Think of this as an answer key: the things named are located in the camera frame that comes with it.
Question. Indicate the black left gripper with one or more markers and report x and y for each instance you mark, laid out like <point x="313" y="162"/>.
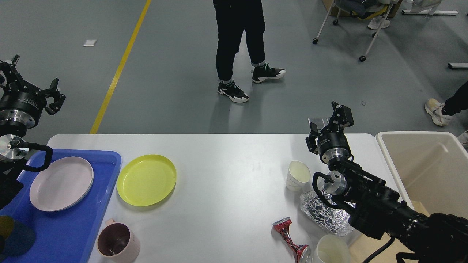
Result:
<point x="26" y="102"/>

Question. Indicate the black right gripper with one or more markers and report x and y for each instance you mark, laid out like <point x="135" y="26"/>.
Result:
<point x="331" y="142"/>

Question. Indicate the yellow plate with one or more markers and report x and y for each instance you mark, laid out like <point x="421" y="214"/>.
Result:
<point x="147" y="180"/>

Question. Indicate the pink mug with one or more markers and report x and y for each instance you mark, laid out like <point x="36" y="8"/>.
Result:
<point x="118" y="243"/>

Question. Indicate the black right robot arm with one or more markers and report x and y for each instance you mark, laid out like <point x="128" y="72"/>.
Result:
<point x="374" y="208"/>

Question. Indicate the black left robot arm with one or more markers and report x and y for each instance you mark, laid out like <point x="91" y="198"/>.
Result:
<point x="13" y="152"/>

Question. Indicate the metal floor plates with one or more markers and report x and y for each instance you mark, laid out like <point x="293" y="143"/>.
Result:
<point x="319" y="122"/>

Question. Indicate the white paper cup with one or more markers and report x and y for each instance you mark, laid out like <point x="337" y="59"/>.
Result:
<point x="331" y="249"/>
<point x="298" y="175"/>

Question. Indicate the crumpled foil tray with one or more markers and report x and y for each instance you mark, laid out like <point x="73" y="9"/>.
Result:
<point x="332" y="220"/>

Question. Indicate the pink plate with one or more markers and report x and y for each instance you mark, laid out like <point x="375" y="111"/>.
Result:
<point x="64" y="184"/>

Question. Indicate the beige plastic bin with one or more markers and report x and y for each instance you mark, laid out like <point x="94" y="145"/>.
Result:
<point x="429" y="167"/>

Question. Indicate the person at right edge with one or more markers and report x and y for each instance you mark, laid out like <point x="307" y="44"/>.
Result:
<point x="442" y="113"/>

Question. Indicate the crushed red can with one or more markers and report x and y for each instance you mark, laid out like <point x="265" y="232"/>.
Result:
<point x="302" y="252"/>

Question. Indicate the white rolling chair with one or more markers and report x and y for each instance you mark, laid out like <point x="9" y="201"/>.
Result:
<point x="361" y="10"/>

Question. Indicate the person in black trousers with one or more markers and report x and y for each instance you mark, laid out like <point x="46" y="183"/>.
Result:
<point x="235" y="18"/>

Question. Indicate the dark teal cup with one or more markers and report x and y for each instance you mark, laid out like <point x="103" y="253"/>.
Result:
<point x="16" y="237"/>

